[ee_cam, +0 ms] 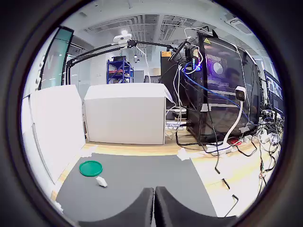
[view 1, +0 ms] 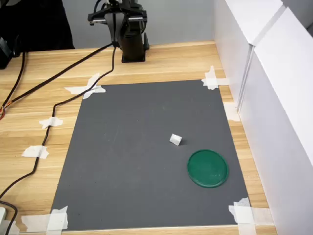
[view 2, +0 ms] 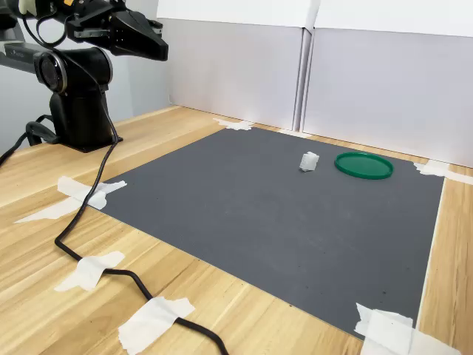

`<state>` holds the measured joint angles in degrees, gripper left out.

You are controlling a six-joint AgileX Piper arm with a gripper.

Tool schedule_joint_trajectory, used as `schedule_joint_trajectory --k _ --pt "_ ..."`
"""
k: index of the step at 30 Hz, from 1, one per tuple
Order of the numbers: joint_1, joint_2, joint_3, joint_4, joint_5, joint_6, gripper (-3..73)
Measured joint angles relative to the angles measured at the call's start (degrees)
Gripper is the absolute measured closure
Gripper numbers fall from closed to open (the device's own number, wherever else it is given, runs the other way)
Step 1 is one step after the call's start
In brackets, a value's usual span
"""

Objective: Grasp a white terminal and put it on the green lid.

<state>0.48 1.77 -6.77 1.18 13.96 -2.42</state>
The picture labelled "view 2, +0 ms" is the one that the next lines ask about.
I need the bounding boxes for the small white plastic terminal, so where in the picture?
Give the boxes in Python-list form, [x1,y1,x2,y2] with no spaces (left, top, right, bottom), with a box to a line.
[298,150,320,174]

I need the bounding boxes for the round green lid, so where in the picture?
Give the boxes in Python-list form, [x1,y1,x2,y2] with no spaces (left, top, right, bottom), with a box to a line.
[334,152,395,181]

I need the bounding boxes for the white partition panel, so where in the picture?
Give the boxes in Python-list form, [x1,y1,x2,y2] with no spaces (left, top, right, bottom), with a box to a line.
[299,0,473,168]
[156,0,316,132]

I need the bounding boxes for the white tape piece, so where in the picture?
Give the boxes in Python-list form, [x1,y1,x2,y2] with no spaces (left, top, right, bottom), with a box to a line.
[56,175,129,211]
[13,195,86,225]
[54,251,126,293]
[276,128,313,140]
[353,302,463,355]
[212,118,256,132]
[117,296,196,355]
[412,160,473,186]

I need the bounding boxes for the dark grey mat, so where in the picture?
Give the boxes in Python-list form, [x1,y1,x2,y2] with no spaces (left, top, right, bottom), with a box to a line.
[98,126,446,339]

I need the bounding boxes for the black power cable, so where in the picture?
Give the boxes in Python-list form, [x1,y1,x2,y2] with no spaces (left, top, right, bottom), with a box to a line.
[0,114,61,168]

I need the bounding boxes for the long black camera cable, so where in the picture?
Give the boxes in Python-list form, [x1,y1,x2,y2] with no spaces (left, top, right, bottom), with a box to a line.
[21,13,231,355]

